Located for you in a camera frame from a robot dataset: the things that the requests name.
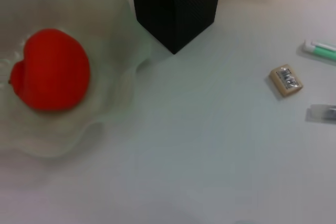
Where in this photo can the red tomato toy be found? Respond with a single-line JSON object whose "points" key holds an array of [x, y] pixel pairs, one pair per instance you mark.
{"points": [[52, 72]]}

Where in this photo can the green pen with white clip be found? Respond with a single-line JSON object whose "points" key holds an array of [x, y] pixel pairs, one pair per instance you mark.
{"points": [[324, 52]]}

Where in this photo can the translucent green fruit plate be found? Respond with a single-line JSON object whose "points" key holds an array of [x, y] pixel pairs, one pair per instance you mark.
{"points": [[110, 51]]}

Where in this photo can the black mesh pen holder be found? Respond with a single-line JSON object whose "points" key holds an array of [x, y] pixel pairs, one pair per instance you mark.
{"points": [[176, 11]]}

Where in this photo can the beige eraser with barcode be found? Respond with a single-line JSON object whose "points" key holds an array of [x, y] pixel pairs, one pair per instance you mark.
{"points": [[286, 81]]}

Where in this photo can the grey glitter marker pen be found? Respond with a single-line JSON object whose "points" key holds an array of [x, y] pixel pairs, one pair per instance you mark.
{"points": [[323, 113]]}

